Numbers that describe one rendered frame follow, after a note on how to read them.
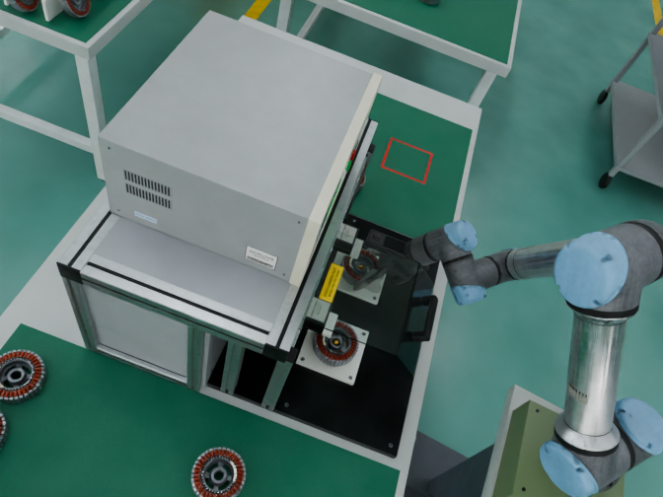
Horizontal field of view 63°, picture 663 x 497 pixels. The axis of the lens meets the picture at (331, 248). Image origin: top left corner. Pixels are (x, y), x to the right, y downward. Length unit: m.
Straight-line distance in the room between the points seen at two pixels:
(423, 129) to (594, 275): 1.19
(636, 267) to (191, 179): 0.74
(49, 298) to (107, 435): 0.37
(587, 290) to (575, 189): 2.50
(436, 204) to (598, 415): 0.90
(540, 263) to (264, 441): 0.73
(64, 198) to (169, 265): 1.60
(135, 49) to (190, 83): 2.28
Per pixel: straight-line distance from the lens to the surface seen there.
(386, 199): 1.73
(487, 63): 2.56
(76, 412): 1.33
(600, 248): 0.96
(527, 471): 1.38
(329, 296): 1.10
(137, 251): 1.06
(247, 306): 1.00
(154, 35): 3.45
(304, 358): 1.34
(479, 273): 1.30
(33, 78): 3.18
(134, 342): 1.25
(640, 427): 1.28
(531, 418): 1.44
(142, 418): 1.30
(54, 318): 1.43
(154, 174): 0.96
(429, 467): 2.20
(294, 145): 0.98
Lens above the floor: 1.99
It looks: 53 degrees down
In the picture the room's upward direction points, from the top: 22 degrees clockwise
